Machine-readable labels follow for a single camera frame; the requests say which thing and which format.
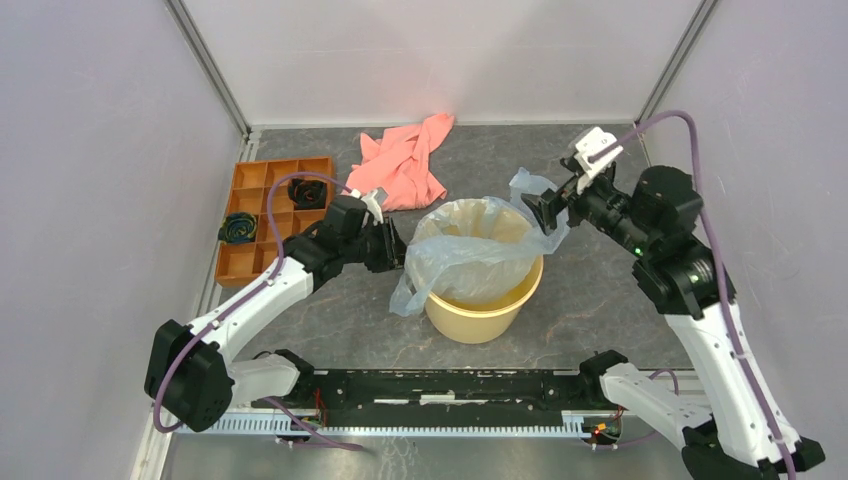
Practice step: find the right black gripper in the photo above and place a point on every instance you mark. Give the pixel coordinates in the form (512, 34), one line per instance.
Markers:
(546, 206)

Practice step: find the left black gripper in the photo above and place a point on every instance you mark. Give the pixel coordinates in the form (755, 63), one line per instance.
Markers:
(393, 247)

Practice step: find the blue plastic trash bag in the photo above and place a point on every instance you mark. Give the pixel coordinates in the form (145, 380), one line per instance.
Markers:
(475, 250)

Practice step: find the yellow trash bin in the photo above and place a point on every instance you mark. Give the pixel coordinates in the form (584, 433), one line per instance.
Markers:
(476, 324)

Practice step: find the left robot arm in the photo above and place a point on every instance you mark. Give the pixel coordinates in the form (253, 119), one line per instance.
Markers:
(193, 372)

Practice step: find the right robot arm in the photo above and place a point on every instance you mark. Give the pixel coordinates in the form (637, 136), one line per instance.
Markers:
(740, 434)

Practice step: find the pink cloth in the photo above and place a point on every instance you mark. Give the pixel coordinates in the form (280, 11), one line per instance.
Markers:
(399, 163)

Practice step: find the black rolled sock upper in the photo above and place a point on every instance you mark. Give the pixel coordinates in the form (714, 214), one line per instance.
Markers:
(307, 194)

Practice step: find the orange compartment tray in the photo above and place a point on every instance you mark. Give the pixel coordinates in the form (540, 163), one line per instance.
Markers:
(251, 191)

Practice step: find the blue green rolled sock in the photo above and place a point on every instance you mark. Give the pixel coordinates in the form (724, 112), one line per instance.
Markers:
(238, 228)

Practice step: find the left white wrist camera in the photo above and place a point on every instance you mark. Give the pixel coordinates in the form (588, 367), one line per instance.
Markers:
(373, 200)

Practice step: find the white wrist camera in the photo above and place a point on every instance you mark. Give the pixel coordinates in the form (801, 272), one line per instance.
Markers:
(590, 155)
(373, 200)

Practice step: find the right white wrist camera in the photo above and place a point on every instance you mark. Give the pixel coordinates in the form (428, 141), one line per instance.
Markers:
(590, 155)

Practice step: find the right aluminium corner post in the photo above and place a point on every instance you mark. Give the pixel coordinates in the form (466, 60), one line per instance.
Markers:
(692, 32)

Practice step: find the aluminium corner post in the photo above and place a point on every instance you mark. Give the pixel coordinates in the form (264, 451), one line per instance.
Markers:
(203, 55)
(692, 32)

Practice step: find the left aluminium corner post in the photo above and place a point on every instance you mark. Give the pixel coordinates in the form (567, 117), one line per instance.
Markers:
(203, 55)

